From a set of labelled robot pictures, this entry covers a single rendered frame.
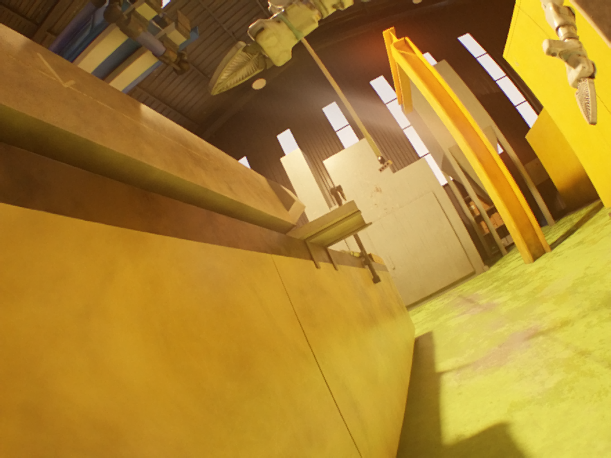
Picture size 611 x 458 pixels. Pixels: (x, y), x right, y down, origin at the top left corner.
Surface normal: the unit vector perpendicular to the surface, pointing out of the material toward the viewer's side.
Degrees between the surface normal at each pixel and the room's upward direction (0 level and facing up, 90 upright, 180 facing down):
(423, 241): 90
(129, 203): 90
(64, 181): 90
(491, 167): 90
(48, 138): 170
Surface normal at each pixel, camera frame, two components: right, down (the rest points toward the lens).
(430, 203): -0.34, -0.15
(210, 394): 0.85, -0.47
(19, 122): 0.54, 0.78
